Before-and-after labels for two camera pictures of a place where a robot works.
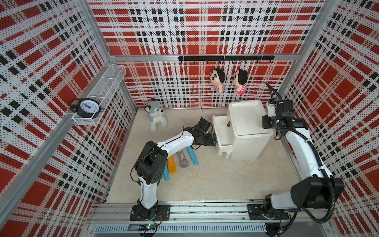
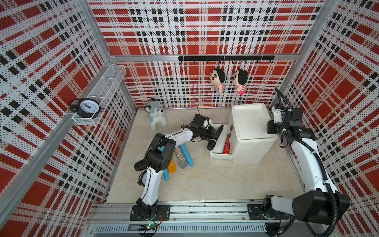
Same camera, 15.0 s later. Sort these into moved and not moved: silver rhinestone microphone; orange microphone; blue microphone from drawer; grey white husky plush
Moved: blue microphone from drawer
Not moved: orange microphone; grey white husky plush; silver rhinestone microphone
